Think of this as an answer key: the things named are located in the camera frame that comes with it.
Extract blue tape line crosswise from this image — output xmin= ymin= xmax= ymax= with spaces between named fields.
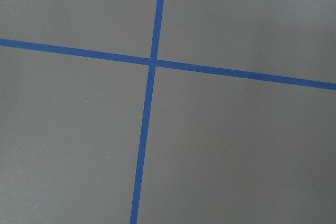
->
xmin=1 ymin=38 xmax=335 ymax=91

